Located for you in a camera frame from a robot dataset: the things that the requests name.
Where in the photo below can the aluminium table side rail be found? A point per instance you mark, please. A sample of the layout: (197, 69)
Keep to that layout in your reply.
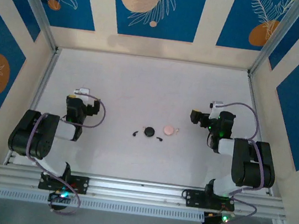
(40, 88)
(253, 90)

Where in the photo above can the aluminium frame post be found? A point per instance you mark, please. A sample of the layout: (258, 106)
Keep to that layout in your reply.
(36, 4)
(277, 38)

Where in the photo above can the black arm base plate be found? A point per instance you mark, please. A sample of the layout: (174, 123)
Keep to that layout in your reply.
(191, 198)
(82, 184)

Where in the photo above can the aluminium mounting rail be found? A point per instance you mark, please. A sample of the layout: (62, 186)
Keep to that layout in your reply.
(141, 193)

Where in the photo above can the black earbud charging case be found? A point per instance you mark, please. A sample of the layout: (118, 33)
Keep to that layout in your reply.
(149, 132)

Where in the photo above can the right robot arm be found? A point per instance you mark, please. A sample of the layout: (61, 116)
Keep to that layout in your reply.
(256, 166)

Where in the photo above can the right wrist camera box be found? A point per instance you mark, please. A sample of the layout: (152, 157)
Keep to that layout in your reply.
(216, 106)

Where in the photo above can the pink earbud charging case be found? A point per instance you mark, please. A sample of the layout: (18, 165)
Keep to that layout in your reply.
(168, 130)

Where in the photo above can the controller board with green light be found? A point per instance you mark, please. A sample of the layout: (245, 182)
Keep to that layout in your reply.
(213, 220)
(59, 196)

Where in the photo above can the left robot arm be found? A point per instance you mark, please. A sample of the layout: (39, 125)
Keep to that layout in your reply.
(32, 134)

